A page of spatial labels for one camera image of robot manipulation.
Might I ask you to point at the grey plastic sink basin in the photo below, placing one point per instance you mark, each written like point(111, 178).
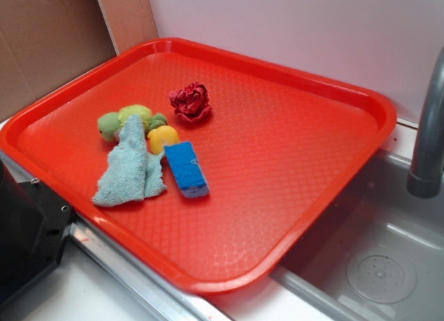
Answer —
point(373, 211)

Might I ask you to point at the grey sink faucet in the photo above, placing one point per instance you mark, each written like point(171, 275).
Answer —
point(426, 170)

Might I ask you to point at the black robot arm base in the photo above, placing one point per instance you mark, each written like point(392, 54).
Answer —
point(34, 225)

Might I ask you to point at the red plastic tray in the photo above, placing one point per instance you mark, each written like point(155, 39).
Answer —
point(277, 148)

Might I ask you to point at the brown cardboard panel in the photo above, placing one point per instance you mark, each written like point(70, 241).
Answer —
point(47, 43)

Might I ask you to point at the crumpled red fabric ball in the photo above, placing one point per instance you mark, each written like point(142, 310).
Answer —
point(191, 104)

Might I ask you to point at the blue sponge block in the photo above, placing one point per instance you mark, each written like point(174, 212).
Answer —
point(186, 170)

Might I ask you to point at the light blue terry cloth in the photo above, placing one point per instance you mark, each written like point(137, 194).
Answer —
point(133, 173)

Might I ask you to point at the sink drain cover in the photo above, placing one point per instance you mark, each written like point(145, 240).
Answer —
point(380, 276)

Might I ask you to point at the yellow plastic toy fruit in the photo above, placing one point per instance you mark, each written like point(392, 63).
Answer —
point(162, 136)

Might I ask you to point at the green plush turtle toy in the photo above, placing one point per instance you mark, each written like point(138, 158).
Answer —
point(111, 124)

